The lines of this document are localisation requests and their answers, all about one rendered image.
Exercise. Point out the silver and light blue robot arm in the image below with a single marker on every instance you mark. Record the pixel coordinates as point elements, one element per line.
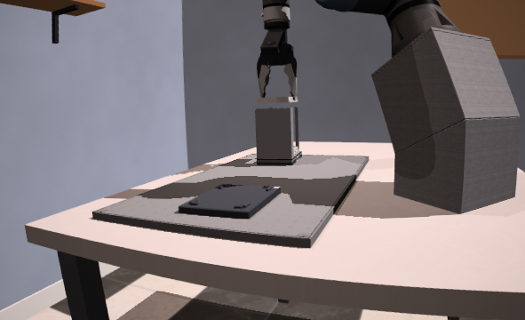
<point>407,19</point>

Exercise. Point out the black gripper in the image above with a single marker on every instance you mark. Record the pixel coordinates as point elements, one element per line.
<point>285,56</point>

